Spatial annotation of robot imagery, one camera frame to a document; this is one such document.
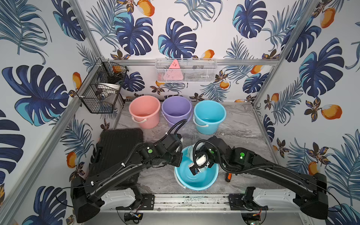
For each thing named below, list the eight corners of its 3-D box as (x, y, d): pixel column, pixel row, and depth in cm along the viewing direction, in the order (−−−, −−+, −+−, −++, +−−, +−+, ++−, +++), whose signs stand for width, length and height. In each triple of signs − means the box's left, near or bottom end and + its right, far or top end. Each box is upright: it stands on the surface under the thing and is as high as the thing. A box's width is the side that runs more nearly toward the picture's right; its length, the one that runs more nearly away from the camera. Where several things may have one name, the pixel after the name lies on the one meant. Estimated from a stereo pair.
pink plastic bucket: (130, 132, 102) (124, 119, 90) (137, 109, 116) (132, 95, 104) (160, 132, 102) (157, 119, 90) (162, 109, 116) (160, 95, 104)
